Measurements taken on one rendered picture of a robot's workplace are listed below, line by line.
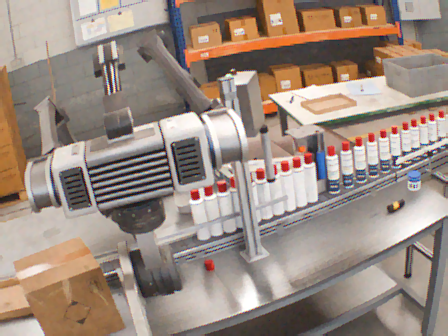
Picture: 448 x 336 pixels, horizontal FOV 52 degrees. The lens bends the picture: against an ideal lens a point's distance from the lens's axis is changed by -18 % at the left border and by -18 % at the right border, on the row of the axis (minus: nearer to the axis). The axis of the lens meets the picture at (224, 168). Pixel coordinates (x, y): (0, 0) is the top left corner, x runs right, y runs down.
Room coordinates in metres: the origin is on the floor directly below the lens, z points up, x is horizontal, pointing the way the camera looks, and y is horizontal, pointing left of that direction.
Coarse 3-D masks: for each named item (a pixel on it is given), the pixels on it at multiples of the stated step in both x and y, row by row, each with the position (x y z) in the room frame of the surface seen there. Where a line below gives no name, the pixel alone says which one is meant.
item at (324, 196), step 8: (384, 176) 2.03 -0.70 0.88; (360, 184) 2.00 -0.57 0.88; (328, 192) 1.99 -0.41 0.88; (344, 192) 1.96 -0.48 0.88; (320, 200) 1.94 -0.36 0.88; (328, 200) 1.93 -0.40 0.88; (296, 208) 1.92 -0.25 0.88; (304, 208) 1.90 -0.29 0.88; (280, 216) 1.88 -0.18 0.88; (264, 224) 1.85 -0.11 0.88; (240, 232) 1.82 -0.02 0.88; (184, 240) 1.83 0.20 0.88; (192, 240) 1.82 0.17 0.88; (208, 240) 1.80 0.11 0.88; (216, 240) 1.80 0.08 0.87; (176, 248) 1.77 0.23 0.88; (184, 248) 1.76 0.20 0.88; (192, 248) 1.76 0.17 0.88; (104, 264) 1.72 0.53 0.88; (112, 264) 1.71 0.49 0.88; (104, 272) 1.66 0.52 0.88
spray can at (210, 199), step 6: (210, 186) 1.83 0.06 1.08; (204, 192) 1.83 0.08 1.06; (210, 192) 1.82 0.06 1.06; (204, 198) 1.82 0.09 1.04; (210, 198) 1.81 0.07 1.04; (216, 198) 1.83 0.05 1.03; (210, 204) 1.81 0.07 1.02; (216, 204) 1.82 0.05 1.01; (210, 210) 1.81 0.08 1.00; (216, 210) 1.82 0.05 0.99; (210, 216) 1.81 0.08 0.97; (216, 216) 1.81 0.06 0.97; (210, 228) 1.82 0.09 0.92; (216, 228) 1.81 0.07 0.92; (222, 228) 1.83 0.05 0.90; (216, 234) 1.81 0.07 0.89
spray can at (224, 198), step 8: (224, 184) 1.83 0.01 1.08; (224, 192) 1.83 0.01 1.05; (224, 200) 1.82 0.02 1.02; (224, 208) 1.82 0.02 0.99; (232, 208) 1.83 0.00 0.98; (224, 216) 1.82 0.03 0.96; (224, 224) 1.83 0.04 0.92; (232, 224) 1.82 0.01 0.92; (224, 232) 1.83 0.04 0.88; (232, 232) 1.82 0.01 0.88
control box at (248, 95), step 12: (240, 72) 1.87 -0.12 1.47; (252, 72) 1.84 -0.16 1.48; (240, 84) 1.71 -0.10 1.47; (252, 84) 1.76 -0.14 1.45; (240, 96) 1.71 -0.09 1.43; (252, 96) 1.74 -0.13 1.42; (240, 108) 1.71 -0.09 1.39; (252, 108) 1.71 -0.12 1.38; (252, 120) 1.70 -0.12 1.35; (264, 120) 1.84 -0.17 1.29; (252, 132) 1.70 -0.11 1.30
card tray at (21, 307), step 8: (8, 280) 1.68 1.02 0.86; (16, 280) 1.69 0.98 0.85; (0, 288) 1.66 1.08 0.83; (8, 288) 1.65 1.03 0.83; (16, 288) 1.65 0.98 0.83; (0, 296) 1.59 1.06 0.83; (8, 296) 1.59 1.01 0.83; (16, 296) 1.59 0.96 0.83; (24, 296) 1.58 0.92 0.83; (0, 304) 1.53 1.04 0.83; (8, 304) 1.53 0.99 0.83; (16, 304) 1.53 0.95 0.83; (24, 304) 1.52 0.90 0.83; (0, 312) 1.47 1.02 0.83; (8, 312) 1.43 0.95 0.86; (16, 312) 1.44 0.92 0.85; (24, 312) 1.45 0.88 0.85; (32, 312) 1.46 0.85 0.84; (0, 320) 1.41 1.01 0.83
